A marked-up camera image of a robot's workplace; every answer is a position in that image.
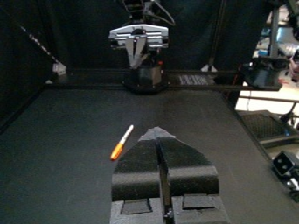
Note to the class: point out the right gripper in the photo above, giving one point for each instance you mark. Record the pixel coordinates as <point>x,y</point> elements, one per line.
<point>155,32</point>

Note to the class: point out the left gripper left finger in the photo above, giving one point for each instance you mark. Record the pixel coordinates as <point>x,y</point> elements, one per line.
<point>137,169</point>

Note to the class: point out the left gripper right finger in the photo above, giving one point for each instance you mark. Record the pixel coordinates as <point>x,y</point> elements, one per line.
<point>191,172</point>

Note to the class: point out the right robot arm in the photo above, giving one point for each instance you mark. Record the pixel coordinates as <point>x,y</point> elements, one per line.
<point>146,78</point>

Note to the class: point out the grey marker pen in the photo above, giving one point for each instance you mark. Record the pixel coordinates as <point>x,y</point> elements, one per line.
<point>121,144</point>

